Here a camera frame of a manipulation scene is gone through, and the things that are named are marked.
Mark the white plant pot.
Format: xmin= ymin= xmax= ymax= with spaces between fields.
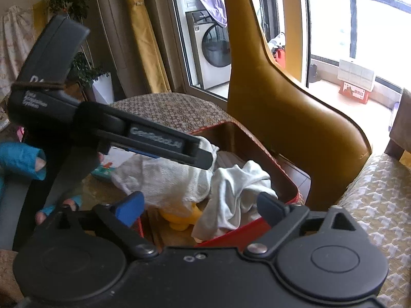
xmin=92 ymin=73 xmax=114 ymax=104

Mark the white floor air conditioner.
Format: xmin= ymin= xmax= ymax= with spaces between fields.
xmin=97 ymin=0 xmax=137 ymax=97

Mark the green potted plant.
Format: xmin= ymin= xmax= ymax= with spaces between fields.
xmin=48 ymin=0 xmax=107 ymax=88

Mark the red square box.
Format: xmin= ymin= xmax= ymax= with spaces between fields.
xmin=130 ymin=122 xmax=302 ymax=249

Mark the yellow plush toy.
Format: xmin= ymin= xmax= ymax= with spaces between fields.
xmin=158 ymin=203 xmax=203 ymax=232

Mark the white washing machine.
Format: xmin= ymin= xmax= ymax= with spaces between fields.
xmin=186 ymin=10 xmax=231 ymax=90

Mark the floral white cover cloth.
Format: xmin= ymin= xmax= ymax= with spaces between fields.
xmin=0 ymin=6 xmax=35 ymax=100

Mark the red crate on balcony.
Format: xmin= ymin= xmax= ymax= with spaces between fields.
xmin=339 ymin=82 xmax=370 ymax=104

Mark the white tissue pack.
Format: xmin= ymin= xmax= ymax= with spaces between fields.
xmin=91 ymin=147 xmax=134 ymax=182

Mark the red bucket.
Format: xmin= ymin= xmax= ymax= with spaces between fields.
xmin=273 ymin=48 xmax=286 ymax=69

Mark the yellow curtain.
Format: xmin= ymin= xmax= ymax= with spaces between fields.
xmin=127 ymin=0 xmax=171 ymax=93

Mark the houndstooth seat cushion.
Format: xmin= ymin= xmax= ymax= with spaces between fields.
xmin=338 ymin=154 xmax=411 ymax=307

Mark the mustard leather chair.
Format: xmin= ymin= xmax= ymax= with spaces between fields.
xmin=225 ymin=0 xmax=371 ymax=211

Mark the white knitted towel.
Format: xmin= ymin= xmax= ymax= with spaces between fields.
xmin=111 ymin=136 xmax=219 ymax=217

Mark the left hand blue glove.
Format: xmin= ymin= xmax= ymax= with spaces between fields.
xmin=0 ymin=141 xmax=83 ymax=227

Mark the purple cloth on washer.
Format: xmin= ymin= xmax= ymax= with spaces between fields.
xmin=199 ymin=0 xmax=227 ymax=28

